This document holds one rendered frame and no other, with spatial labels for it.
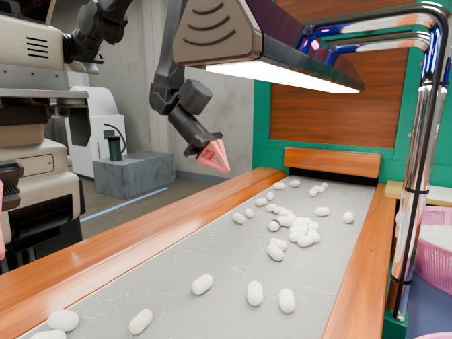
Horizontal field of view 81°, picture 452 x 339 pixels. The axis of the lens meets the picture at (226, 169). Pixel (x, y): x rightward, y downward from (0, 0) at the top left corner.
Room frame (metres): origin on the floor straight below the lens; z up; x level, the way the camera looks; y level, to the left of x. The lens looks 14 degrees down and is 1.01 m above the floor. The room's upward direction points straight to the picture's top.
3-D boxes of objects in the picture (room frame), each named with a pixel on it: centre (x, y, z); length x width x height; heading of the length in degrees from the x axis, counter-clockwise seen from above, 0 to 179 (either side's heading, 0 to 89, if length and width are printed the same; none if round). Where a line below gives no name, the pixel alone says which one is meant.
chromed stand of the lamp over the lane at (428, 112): (0.43, -0.22, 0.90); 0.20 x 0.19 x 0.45; 147
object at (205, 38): (0.48, -0.16, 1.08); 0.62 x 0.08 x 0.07; 147
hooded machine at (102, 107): (3.80, 1.84, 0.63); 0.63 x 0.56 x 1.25; 60
